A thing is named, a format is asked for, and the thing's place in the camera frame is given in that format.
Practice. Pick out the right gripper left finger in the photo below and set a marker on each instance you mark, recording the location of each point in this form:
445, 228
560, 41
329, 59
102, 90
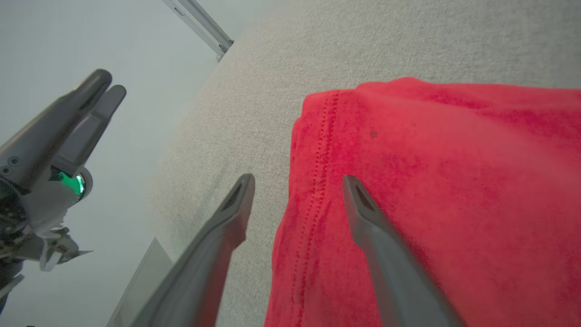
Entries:
213, 254

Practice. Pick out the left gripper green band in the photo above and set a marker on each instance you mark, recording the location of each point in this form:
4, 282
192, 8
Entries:
41, 200

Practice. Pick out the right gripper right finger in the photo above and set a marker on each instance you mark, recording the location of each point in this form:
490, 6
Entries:
399, 281

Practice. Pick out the red white sports jersey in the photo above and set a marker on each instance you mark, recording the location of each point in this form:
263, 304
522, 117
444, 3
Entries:
454, 190

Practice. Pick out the light grey flat panel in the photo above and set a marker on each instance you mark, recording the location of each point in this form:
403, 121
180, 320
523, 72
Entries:
143, 286

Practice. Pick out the silver metal post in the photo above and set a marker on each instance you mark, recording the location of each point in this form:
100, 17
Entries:
202, 25

